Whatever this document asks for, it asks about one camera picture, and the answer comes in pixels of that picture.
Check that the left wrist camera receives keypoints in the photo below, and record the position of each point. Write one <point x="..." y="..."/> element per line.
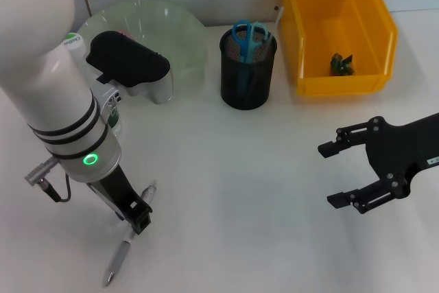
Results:
<point x="130" y="63"/>

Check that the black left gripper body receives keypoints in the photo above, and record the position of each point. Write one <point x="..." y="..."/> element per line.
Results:
<point x="116" y="190"/>

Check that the blue scissors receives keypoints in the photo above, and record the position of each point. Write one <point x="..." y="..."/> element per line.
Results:
<point x="241" y="42"/>

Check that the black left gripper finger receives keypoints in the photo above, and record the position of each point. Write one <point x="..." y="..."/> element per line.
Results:
<point x="142" y="219"/>

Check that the black mesh pen holder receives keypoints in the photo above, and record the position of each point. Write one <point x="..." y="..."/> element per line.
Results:
<point x="260" y="83"/>

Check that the green glass fruit bowl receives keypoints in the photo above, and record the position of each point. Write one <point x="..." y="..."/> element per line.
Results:
<point x="185" y="53"/>

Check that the grey white ballpoint pen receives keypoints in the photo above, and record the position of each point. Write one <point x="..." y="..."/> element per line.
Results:
<point x="116" y="262"/>

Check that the clear plastic water bottle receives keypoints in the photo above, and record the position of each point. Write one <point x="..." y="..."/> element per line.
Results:
<point x="73" y="44"/>

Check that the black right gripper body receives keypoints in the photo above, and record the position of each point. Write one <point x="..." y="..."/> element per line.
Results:
<point x="394" y="149"/>

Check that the green plastic wrapper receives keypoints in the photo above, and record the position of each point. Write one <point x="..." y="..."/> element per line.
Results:
<point x="343" y="64"/>

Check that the clear plastic ruler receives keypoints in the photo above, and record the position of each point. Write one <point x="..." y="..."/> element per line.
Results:
<point x="279" y="15"/>

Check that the yellow plastic bin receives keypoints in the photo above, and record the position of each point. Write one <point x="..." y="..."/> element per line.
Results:
<point x="343" y="25"/>

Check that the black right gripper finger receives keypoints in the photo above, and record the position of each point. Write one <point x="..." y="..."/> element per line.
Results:
<point x="327" y="149"/>
<point x="337" y="200"/>

